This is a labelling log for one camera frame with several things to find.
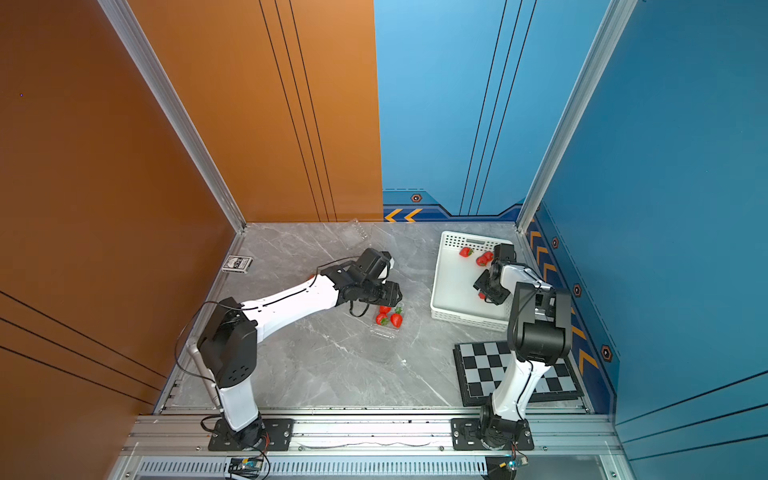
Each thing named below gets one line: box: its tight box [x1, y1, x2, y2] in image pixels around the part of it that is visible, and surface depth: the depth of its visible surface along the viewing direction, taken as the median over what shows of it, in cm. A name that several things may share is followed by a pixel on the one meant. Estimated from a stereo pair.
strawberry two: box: [476, 251, 494, 267], surface depth 108 cm
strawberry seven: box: [390, 308, 403, 329], surface depth 93 cm
